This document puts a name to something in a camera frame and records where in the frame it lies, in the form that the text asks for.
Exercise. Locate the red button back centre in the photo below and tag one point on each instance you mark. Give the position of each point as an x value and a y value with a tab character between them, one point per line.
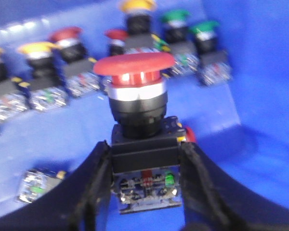
117	41

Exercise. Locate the fallen red button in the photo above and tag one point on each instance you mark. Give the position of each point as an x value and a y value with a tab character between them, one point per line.
190	135

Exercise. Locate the yellow button far left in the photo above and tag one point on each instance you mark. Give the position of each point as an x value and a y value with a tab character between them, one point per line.
12	100

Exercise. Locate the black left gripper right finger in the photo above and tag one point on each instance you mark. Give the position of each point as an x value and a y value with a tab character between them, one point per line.
214	201

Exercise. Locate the yellow button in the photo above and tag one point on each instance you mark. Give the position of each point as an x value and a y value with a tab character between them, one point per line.
45	88
138	22
12	100

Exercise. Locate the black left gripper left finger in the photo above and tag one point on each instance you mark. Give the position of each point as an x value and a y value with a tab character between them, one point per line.
78	203

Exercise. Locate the loose contact block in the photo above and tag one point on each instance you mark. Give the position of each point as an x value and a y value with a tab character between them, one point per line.
36	182

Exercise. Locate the green button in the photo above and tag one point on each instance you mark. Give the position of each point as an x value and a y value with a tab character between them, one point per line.
214	67
175	31

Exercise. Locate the yellow button back centre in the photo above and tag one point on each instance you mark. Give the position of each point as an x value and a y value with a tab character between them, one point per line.
138	22

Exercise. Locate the red mushroom push button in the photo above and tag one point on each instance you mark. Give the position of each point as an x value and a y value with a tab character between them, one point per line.
144	142

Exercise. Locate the red button back left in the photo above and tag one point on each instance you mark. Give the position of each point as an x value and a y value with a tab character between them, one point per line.
78	70

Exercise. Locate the green button left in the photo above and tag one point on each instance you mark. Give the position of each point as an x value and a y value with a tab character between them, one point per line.
175	31

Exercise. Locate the left blue plastic crate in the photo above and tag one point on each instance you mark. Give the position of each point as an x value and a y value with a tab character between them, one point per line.
241	126

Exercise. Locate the green button right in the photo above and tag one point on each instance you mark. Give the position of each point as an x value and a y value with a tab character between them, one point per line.
214	67

